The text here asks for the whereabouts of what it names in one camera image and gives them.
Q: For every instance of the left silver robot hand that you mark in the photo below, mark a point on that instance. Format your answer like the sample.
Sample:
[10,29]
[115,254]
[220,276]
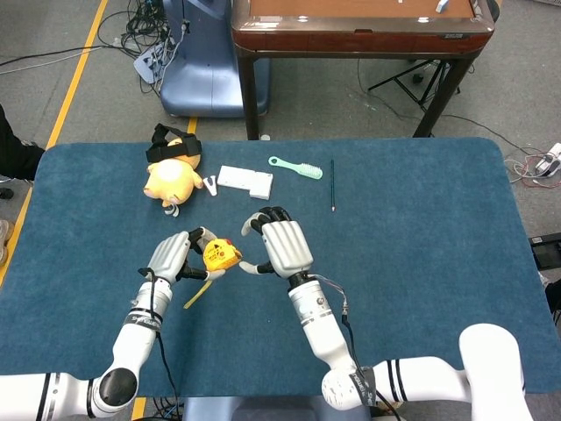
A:
[173,259]

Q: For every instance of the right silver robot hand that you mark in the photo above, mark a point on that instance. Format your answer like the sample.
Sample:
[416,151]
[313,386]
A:
[282,250]

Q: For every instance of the yellow tape measure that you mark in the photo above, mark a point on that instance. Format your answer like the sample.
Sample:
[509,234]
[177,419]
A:
[219,256]

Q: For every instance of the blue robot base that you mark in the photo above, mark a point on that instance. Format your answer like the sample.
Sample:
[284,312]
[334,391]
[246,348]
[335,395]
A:
[206,61]

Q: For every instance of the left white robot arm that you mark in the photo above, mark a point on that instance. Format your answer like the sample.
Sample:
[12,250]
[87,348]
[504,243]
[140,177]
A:
[101,359]

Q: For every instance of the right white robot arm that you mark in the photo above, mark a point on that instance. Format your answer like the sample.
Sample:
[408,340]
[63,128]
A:
[394,364]

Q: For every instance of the white rectangular block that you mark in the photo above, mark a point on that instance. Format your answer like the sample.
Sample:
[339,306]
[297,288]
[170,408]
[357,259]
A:
[245,180]

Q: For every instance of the yellow plush toy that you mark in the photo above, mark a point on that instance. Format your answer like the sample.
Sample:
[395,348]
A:
[173,177]

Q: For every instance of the dark green pencil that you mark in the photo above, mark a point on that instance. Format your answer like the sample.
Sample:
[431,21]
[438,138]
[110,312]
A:
[332,184]

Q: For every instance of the white letter V piece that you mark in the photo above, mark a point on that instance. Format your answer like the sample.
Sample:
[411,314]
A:
[211,184]

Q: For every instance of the mint green brush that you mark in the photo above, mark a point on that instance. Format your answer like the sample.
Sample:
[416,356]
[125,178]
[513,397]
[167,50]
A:
[298,167]

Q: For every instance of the blue table cloth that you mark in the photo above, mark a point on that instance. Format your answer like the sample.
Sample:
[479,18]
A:
[394,263]

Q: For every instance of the grey robot torso base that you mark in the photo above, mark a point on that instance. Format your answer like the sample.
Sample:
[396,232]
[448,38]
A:
[263,408]

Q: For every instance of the person in white shirt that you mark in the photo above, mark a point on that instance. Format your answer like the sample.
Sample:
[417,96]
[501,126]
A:
[15,158]

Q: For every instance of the black tripod stand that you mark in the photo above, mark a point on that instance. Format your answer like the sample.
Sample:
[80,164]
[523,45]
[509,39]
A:
[416,81]

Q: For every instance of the brown wooden table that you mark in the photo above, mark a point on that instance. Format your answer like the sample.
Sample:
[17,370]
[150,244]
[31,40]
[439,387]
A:
[359,30]

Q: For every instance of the black box on floor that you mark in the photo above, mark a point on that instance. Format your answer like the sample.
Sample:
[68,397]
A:
[545,252]

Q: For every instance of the white power strip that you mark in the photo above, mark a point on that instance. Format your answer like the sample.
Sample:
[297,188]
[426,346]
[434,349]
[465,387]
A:
[550,161]

